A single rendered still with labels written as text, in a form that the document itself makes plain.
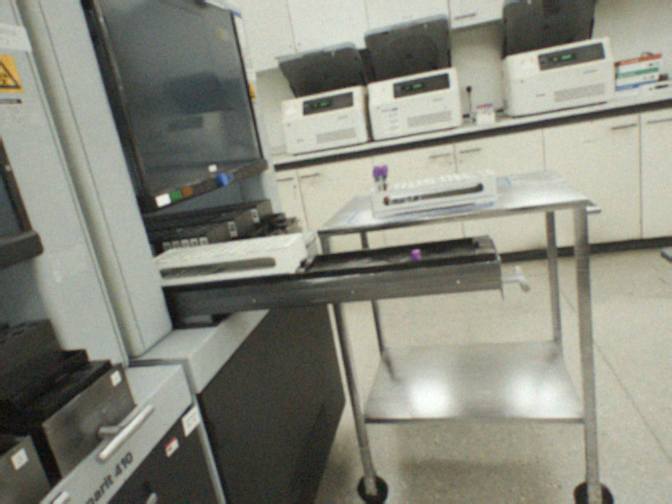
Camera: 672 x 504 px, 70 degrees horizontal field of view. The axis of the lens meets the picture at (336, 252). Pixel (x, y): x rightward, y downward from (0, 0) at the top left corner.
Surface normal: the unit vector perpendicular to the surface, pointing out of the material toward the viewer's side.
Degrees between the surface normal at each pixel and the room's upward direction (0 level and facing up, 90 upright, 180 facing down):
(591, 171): 90
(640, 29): 90
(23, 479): 90
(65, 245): 90
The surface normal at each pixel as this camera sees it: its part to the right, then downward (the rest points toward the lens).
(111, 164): 0.96, -0.11
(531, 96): -0.21, 0.29
